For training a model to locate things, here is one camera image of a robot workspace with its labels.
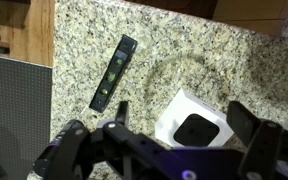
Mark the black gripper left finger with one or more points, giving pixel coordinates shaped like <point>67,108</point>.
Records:
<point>81,149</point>

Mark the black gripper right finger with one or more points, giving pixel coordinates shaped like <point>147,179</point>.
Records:
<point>262,139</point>

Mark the black spirit level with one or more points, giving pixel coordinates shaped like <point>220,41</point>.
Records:
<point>117,65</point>

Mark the grey perforated mat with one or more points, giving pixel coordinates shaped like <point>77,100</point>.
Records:
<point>25,110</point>

